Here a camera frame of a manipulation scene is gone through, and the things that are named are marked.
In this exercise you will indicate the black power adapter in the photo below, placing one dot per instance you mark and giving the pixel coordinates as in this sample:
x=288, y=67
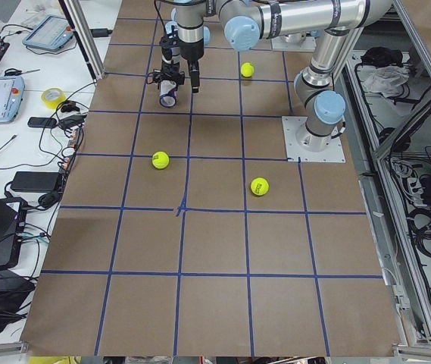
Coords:
x=35, y=181

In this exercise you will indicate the Wilson tennis ball can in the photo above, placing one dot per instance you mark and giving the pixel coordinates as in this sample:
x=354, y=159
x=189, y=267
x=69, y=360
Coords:
x=167, y=90

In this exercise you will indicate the crumpled white cloth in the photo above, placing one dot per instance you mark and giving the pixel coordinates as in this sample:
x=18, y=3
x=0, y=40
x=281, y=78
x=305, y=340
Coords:
x=388, y=81

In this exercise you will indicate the far blue teach pendant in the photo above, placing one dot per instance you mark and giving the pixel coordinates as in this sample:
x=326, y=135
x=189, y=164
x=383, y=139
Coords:
x=51, y=34

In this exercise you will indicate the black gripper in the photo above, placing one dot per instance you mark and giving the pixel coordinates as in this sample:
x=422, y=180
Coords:
x=170, y=69
x=194, y=55

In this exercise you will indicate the tennis ball near arm base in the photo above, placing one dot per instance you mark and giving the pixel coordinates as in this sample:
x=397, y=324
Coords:
x=247, y=70

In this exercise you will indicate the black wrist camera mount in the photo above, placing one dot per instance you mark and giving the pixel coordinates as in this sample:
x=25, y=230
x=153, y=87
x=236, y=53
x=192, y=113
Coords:
x=170, y=49

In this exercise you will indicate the black phone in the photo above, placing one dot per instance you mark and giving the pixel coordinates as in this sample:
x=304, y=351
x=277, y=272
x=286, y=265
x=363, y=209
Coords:
x=42, y=122

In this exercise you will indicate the tennis ball with black print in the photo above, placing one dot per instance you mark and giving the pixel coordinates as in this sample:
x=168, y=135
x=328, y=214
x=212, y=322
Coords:
x=259, y=186

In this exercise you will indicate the tennis ball centre left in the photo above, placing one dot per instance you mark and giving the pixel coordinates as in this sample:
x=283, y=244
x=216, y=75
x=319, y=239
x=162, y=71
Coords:
x=160, y=160

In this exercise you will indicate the black handled scissors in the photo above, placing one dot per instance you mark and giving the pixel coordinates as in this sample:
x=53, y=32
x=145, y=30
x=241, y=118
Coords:
x=17, y=72

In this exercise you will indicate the yellow tape roll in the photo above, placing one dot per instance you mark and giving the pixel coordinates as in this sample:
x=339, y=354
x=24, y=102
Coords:
x=53, y=97

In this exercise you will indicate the aluminium frame post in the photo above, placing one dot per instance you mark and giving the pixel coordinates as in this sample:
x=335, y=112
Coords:
x=78, y=23

